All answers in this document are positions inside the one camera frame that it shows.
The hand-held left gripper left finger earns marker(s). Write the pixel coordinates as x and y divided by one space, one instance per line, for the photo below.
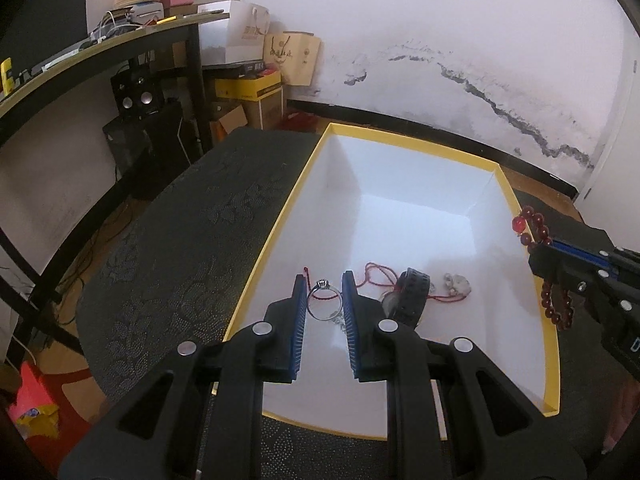
299 330

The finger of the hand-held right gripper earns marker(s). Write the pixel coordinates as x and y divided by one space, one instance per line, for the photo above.
580 237
560 265

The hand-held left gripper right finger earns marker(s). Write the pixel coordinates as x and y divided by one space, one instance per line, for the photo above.
350 330

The black wristwatch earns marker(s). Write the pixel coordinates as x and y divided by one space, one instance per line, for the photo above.
410 297

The yellow cardboard box white inside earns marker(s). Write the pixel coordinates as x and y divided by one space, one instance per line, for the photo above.
415 180

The red cloth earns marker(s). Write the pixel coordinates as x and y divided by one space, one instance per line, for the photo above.
300 122

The brown cardboard box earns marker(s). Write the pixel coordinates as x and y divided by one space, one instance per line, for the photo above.
260 110

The black computer tower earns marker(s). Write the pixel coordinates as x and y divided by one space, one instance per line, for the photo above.
145 145

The yellow and black box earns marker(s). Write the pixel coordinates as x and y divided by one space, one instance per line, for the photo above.
247 87

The beige gift bag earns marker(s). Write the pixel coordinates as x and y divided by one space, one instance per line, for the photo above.
295 57

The pink and yellow bag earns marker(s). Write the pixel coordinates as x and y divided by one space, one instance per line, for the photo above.
32 405

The black speaker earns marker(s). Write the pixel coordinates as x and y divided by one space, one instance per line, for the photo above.
137 97

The white gift bag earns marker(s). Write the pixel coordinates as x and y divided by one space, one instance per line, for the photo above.
240 35

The black desk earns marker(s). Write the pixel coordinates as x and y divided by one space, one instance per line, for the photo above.
100 50

